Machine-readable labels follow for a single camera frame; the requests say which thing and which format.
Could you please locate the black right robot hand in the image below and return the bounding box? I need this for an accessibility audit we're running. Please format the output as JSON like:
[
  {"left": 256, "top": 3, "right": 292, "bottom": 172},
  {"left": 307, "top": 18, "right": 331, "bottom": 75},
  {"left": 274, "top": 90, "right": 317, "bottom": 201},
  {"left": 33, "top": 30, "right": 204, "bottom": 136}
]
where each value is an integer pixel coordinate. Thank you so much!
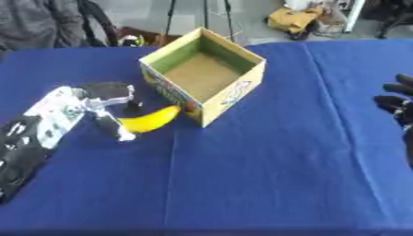
[{"left": 372, "top": 73, "right": 413, "bottom": 130}]

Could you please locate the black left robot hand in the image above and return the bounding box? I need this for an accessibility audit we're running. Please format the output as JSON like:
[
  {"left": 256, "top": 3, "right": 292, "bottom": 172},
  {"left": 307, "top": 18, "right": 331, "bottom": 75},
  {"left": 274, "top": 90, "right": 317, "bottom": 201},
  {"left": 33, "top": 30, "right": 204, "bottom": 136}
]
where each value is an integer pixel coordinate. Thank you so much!
[{"left": 74, "top": 81, "right": 146, "bottom": 142}]

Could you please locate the yellow toy banana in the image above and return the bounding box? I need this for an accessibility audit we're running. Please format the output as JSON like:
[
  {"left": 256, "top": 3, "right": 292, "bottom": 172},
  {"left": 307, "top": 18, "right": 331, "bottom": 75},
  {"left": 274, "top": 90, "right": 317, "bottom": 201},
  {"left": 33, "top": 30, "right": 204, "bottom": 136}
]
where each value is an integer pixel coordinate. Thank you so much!
[{"left": 116, "top": 105, "right": 183, "bottom": 134}]

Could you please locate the tan cardboard box green inside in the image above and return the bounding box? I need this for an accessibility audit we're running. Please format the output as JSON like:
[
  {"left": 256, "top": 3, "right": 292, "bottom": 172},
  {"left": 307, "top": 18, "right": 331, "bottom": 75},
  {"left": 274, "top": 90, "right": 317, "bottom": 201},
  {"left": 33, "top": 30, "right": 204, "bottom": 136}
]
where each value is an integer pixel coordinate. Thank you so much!
[{"left": 138, "top": 27, "right": 268, "bottom": 128}]

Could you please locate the black yellow object on floor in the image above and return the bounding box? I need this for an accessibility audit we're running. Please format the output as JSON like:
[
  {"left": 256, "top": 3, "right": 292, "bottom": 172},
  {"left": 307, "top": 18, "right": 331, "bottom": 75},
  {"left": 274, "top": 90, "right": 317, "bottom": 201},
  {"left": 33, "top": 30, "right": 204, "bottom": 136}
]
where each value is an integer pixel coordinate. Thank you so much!
[{"left": 116, "top": 27, "right": 183, "bottom": 48}]

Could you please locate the black chair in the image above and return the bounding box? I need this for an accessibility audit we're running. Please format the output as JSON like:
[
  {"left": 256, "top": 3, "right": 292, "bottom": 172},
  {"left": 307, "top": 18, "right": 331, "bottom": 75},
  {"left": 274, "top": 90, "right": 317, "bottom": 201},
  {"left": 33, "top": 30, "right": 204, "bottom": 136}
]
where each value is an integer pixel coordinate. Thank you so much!
[{"left": 360, "top": 0, "right": 413, "bottom": 40}]

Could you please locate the white pole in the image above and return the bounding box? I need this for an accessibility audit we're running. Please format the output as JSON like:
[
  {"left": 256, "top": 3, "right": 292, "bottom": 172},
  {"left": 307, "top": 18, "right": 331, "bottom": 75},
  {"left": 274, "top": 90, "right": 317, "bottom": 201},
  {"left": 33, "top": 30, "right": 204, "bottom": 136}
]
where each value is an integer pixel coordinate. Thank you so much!
[{"left": 342, "top": 0, "right": 368, "bottom": 34}]

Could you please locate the person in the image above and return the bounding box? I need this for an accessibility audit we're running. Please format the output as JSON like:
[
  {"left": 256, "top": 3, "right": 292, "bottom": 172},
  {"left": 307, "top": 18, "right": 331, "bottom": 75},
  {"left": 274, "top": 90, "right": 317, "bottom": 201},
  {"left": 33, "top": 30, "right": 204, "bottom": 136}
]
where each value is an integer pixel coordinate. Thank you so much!
[{"left": 0, "top": 0, "right": 88, "bottom": 52}]

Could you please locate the black tripod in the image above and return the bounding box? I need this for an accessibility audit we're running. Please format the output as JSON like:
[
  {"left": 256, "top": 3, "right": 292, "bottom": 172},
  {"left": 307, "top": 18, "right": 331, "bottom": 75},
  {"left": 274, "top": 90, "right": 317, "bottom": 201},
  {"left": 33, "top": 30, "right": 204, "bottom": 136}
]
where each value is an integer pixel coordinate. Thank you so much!
[{"left": 161, "top": 0, "right": 238, "bottom": 44}]

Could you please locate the yellow brown bag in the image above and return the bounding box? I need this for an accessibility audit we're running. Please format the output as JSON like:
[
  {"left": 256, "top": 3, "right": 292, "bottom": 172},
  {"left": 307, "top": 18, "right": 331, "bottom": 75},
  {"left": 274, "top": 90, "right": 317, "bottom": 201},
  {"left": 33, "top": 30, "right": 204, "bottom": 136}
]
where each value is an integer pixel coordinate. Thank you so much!
[{"left": 265, "top": 6, "right": 326, "bottom": 35}]

